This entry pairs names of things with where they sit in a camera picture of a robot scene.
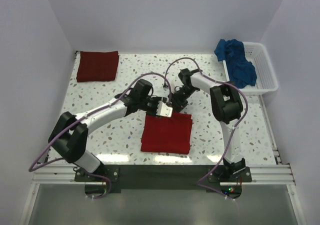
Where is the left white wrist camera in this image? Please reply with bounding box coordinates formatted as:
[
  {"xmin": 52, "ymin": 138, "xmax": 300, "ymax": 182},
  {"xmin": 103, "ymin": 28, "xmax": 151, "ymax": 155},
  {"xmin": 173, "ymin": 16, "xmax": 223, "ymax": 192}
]
[{"xmin": 156, "ymin": 101, "xmax": 173, "ymax": 118}]

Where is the blue t shirt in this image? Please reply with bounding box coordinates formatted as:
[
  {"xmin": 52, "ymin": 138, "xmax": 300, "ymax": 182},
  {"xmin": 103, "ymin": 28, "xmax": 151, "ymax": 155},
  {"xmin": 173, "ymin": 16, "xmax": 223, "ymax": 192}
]
[{"xmin": 214, "ymin": 39, "xmax": 257, "ymax": 89}]

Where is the folded dark red shirt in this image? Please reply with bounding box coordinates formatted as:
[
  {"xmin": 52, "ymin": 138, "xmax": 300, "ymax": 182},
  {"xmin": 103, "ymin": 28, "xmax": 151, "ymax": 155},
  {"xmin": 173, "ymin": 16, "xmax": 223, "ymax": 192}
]
[{"xmin": 76, "ymin": 51, "xmax": 119, "ymax": 83}]

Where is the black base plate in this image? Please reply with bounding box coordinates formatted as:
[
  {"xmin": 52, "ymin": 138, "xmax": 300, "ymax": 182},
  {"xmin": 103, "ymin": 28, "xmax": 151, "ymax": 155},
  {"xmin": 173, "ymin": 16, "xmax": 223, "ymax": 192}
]
[{"xmin": 73, "ymin": 164, "xmax": 253, "ymax": 199}]

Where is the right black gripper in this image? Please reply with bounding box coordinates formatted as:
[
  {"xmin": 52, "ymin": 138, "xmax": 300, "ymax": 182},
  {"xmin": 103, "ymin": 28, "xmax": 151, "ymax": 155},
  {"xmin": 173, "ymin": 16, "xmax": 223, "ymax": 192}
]
[{"xmin": 168, "ymin": 86, "xmax": 198, "ymax": 117}]

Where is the white plastic basket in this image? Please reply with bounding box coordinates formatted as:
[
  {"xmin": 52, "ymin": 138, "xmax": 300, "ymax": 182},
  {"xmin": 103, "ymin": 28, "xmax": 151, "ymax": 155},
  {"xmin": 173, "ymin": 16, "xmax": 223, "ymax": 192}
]
[{"xmin": 222, "ymin": 41, "xmax": 279, "ymax": 95}]

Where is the aluminium rail frame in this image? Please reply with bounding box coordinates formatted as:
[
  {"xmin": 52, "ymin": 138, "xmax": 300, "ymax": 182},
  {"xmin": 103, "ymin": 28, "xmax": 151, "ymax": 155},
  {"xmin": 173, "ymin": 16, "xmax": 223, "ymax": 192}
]
[{"xmin": 18, "ymin": 144, "xmax": 307, "ymax": 225}]

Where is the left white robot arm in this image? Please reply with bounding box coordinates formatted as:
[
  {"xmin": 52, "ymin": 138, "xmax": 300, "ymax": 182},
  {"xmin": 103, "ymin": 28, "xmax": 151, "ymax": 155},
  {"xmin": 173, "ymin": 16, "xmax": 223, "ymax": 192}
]
[{"xmin": 48, "ymin": 79, "xmax": 173, "ymax": 181}]

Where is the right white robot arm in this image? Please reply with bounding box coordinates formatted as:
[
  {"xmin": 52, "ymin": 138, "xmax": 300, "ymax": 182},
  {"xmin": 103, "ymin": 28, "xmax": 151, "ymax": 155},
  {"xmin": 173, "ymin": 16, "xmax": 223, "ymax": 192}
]
[{"xmin": 172, "ymin": 68, "xmax": 247, "ymax": 182}]

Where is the red t shirt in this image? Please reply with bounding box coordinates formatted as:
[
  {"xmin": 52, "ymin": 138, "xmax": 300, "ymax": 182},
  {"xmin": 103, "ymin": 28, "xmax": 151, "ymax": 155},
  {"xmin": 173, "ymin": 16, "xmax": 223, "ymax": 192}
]
[{"xmin": 140, "ymin": 112, "xmax": 193, "ymax": 155}]

